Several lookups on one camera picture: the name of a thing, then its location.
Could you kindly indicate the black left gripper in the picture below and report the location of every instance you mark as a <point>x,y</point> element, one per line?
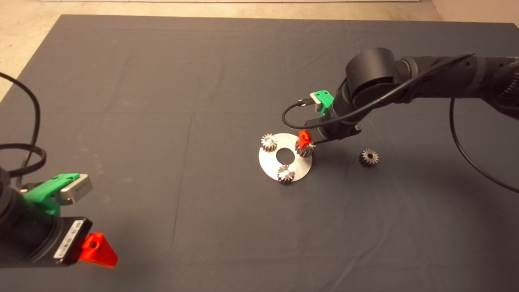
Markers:
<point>61,241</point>

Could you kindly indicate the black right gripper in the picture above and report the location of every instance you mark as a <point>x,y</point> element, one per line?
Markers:
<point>336,126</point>

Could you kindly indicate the larger steel gear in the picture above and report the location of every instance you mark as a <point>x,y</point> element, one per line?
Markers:
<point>307,151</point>

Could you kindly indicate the small dark steel gear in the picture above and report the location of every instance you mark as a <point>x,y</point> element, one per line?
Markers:
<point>368,157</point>

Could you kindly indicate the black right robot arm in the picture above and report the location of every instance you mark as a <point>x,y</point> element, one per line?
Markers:
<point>373,73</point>

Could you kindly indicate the round metal plate with hole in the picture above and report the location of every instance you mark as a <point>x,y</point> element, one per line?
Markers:
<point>269,163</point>

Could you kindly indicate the dark grey table cloth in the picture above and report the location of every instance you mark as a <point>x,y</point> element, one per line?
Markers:
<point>202,81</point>

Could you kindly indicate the silver right camera box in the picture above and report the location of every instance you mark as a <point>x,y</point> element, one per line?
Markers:
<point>314,99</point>

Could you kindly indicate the silver camera box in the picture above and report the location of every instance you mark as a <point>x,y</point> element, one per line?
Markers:
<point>314,99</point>
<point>76,189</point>

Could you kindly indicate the green right camera mount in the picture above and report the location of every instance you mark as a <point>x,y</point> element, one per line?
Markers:
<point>325,97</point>

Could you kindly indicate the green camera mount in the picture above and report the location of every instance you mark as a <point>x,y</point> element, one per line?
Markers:
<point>325,97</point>
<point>42,192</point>

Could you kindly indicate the silver left camera box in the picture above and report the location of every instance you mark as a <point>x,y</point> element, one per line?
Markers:
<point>76,189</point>

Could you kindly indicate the green left camera mount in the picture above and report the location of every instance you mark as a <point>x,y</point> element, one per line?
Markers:
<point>42,192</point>

